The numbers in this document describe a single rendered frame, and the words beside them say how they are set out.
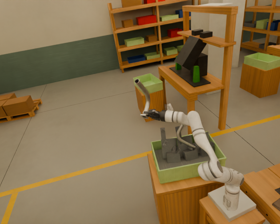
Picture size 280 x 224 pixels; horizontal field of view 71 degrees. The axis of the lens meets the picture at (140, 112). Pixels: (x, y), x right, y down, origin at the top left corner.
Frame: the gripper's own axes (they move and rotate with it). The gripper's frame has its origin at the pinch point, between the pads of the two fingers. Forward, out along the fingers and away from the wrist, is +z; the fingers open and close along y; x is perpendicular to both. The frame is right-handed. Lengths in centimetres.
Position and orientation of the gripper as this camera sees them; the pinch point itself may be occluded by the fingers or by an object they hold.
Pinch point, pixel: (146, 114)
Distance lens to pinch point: 132.5
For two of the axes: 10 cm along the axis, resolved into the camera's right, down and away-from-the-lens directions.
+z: -9.0, -0.9, 4.3
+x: 2.6, -8.9, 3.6
